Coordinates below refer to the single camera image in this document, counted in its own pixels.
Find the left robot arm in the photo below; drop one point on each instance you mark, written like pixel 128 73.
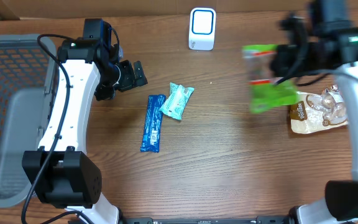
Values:
pixel 61 174

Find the beige snack bag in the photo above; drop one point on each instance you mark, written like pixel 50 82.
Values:
pixel 314 112

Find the blue cookie packet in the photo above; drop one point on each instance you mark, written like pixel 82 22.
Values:
pixel 152 125

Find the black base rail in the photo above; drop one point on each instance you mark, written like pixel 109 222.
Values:
pixel 258 220

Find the light teal snack packet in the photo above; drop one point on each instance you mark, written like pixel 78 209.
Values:
pixel 175 105

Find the grey plastic laundry basket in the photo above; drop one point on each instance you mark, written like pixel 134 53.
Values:
pixel 28 85

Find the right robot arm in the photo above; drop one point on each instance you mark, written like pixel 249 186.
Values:
pixel 329 46

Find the white barcode scanner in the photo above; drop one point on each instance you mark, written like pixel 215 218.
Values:
pixel 202 29

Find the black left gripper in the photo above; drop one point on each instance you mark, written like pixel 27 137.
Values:
pixel 130 81

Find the green gummy candy bag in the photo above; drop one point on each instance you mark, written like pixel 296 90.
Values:
pixel 264 93

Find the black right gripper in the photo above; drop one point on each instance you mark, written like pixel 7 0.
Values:
pixel 279 64

